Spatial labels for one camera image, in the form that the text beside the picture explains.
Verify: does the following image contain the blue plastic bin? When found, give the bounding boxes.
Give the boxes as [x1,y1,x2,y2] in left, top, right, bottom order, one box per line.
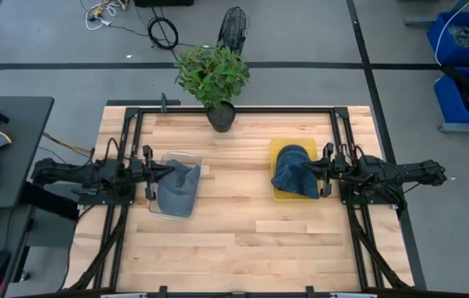
[433,68,469,124]

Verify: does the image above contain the clear plastic bin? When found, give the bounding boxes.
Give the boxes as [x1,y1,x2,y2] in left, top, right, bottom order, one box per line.
[147,151,204,220]

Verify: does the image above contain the black box on floor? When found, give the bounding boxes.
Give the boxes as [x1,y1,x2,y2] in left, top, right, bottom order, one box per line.
[133,0,195,7]

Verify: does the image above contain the black office desk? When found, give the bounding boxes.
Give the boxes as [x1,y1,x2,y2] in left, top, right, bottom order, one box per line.
[0,95,56,298]

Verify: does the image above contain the yellow black cable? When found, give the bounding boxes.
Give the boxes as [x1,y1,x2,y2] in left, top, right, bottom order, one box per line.
[42,132,94,159]

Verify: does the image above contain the grey fabric hat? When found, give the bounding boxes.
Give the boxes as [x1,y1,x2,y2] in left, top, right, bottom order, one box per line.
[156,159,202,219]

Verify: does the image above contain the black aluminium table frame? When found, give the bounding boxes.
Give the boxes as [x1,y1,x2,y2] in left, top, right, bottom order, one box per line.
[64,99,416,298]

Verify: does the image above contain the potted green plant black pot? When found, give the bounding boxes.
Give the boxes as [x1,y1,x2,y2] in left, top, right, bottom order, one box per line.
[174,44,251,133]

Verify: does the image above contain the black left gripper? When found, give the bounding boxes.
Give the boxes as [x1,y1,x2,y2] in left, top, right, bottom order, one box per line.
[129,144,176,202]

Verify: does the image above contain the yellow translucent plastic bin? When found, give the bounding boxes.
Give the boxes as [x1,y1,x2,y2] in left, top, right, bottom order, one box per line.
[269,137,326,203]

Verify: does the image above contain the black wire floor fan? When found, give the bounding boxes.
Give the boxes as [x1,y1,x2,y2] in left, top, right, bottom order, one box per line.
[216,6,250,55]

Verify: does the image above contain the blue bin with white cable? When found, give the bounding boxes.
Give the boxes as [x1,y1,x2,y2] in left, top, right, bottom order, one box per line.
[427,11,469,68]

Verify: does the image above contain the black coiled cable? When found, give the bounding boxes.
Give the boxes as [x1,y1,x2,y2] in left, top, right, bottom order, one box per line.
[147,16,180,50]

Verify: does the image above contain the blue denim hat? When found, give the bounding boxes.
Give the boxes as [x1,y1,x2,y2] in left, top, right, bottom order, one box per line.
[270,144,321,200]

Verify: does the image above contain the white cable bundle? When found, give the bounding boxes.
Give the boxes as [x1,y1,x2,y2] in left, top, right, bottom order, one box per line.
[84,0,128,31]

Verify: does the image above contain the blue storage bins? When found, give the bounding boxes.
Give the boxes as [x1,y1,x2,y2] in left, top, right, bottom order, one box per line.
[404,0,469,134]

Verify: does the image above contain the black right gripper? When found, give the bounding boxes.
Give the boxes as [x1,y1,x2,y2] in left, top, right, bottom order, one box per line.
[302,142,350,199]

